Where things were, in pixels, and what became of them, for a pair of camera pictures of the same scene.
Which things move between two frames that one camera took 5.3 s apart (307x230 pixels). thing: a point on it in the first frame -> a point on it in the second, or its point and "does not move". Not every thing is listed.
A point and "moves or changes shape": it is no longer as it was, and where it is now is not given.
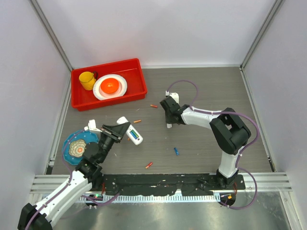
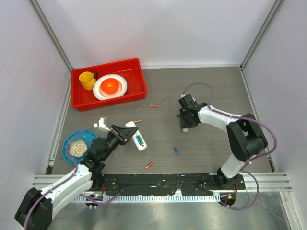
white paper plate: (101, 95) does not move
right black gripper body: (168, 119) -> (185, 121)
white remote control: (133, 135) moves or changes shape
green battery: (135, 133) moves or changes shape
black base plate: (190, 185) does not move
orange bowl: (109, 86) does not move
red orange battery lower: (148, 165) does not move
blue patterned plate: (75, 144) does not move
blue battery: (133, 135) moves or changes shape
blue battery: (176, 151) does not move
